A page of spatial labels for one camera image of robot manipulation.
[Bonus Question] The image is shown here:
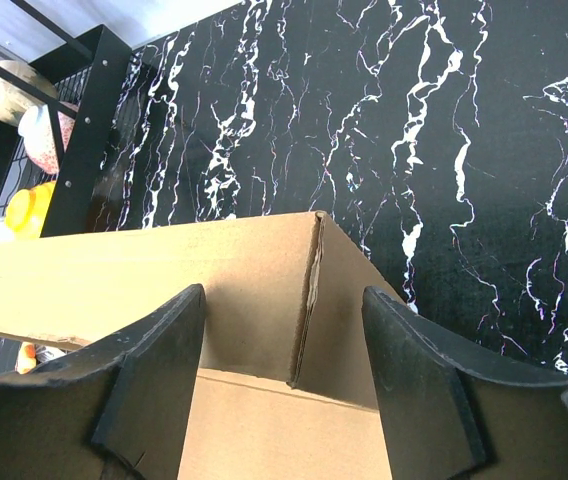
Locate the beige mug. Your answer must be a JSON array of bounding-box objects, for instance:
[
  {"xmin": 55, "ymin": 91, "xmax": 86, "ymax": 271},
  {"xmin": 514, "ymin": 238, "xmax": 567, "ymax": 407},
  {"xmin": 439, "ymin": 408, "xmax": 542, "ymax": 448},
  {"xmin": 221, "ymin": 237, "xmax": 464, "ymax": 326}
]
[{"xmin": 0, "ymin": 60, "xmax": 58, "ymax": 127}]

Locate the pink patterned bowl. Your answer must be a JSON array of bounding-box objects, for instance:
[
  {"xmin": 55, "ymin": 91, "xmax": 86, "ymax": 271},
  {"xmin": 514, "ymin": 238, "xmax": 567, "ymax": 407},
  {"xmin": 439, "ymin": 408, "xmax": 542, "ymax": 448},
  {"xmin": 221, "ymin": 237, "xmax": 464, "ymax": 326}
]
[{"xmin": 18, "ymin": 105, "xmax": 60, "ymax": 175}]

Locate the orange ribbed bowl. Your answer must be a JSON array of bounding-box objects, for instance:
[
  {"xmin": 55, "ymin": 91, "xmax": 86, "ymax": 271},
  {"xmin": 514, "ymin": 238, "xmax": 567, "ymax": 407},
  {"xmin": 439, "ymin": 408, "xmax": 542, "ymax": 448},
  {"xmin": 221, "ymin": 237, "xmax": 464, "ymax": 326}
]
[{"xmin": 5, "ymin": 181, "xmax": 56, "ymax": 240}]

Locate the red yellow flower toy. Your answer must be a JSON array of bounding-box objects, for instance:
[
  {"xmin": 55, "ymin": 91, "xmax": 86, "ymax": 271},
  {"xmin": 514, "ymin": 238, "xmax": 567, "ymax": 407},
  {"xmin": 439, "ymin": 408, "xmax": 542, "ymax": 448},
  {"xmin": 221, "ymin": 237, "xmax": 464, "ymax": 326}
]
[{"xmin": 15, "ymin": 342, "xmax": 66, "ymax": 374}]

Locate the brown cardboard box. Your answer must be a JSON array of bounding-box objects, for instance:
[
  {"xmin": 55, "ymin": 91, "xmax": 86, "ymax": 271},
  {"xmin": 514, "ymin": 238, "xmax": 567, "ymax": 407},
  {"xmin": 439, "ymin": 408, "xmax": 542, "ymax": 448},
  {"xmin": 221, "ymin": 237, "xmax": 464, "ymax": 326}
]
[{"xmin": 0, "ymin": 212, "xmax": 391, "ymax": 479}]

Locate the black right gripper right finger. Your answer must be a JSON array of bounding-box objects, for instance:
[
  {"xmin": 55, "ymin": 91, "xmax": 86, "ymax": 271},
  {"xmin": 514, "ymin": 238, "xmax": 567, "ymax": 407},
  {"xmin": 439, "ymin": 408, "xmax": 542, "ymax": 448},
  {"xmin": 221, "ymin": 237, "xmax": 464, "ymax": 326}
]
[{"xmin": 362, "ymin": 287, "xmax": 568, "ymax": 479}]

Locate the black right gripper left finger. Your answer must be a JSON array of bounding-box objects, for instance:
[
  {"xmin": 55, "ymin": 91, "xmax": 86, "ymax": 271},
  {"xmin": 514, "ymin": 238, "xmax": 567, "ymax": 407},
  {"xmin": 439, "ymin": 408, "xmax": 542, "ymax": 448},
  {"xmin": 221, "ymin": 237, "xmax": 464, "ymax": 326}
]
[{"xmin": 0, "ymin": 284, "xmax": 206, "ymax": 479}]

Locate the black tray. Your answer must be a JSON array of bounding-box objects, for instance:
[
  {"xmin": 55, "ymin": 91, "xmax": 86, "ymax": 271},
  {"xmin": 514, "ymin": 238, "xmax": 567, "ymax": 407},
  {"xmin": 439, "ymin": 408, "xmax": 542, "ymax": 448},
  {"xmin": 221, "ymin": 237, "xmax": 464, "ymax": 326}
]
[{"xmin": 0, "ymin": 24, "xmax": 138, "ymax": 291}]

